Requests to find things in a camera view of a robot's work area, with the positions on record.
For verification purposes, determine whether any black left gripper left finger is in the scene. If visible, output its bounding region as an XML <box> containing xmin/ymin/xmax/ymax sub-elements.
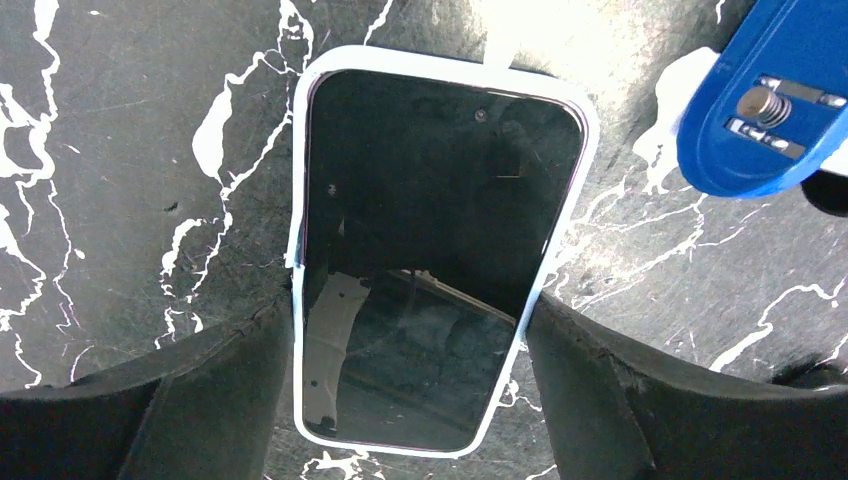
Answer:
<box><xmin>1</xmin><ymin>296</ymin><xmax>292</xmax><ymax>479</ymax></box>

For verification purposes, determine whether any phone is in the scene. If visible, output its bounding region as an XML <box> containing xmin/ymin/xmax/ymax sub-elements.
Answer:
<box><xmin>286</xmin><ymin>45</ymin><xmax>600</xmax><ymax>458</ymax></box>

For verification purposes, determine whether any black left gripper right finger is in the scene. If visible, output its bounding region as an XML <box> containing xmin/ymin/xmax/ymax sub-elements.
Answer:
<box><xmin>526</xmin><ymin>294</ymin><xmax>847</xmax><ymax>479</ymax></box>

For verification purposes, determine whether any blue stapler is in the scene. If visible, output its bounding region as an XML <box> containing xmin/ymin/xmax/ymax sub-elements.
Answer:
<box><xmin>677</xmin><ymin>0</ymin><xmax>847</xmax><ymax>198</ymax></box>

